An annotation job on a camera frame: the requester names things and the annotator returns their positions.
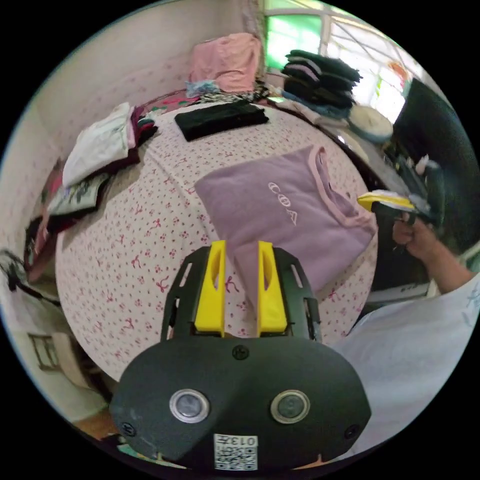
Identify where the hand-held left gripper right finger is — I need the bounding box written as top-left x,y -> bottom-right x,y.
256,241 -> 289,335

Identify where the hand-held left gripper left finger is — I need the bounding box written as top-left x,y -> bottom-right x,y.
194,239 -> 228,334

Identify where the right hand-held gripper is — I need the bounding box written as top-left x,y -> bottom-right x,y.
357,155 -> 445,235

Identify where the purple long sleeve shirt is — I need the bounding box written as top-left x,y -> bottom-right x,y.
194,144 -> 378,298

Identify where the person's right forearm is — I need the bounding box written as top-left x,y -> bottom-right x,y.
425,239 -> 475,298

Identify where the person's right hand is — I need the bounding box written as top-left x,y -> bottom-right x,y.
391,216 -> 453,268

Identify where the round pale cushion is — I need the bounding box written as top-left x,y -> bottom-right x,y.
347,106 -> 394,144

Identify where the bed with floral sheet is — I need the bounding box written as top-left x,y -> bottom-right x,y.
54,100 -> 380,384

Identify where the pile of dark clothes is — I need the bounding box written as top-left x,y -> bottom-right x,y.
281,48 -> 364,118

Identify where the person's body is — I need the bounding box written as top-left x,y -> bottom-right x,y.
331,271 -> 480,457

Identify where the pile of mixed printed clothes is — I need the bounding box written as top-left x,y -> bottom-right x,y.
22,170 -> 112,284

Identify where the black folded garment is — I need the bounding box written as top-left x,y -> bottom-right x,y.
174,100 -> 270,143

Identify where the pile of clothes with white top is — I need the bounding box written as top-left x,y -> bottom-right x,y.
61,101 -> 160,188

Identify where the window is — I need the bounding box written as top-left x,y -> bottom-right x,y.
263,6 -> 415,113

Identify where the pink folded blanket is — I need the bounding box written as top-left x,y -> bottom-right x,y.
187,32 -> 263,95

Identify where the pale curtain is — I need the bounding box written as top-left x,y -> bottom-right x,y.
241,0 -> 268,74

